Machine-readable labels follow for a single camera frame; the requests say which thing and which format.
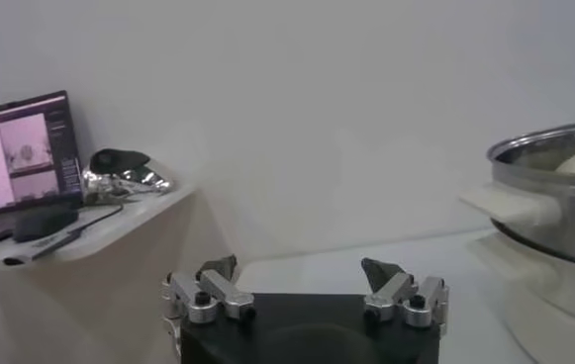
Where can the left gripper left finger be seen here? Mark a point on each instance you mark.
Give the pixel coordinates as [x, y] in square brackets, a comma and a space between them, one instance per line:
[218, 294]

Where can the white side desk with mouse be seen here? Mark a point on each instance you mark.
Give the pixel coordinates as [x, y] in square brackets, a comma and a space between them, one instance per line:
[119, 232]

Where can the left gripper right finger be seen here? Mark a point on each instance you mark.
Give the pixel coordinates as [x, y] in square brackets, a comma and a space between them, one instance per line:
[391, 294]

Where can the white electric cooker base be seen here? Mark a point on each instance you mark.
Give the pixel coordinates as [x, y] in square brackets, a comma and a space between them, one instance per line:
[564, 306]

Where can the black laptop with pink screen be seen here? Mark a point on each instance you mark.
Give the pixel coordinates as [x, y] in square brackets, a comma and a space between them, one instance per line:
[20, 148]

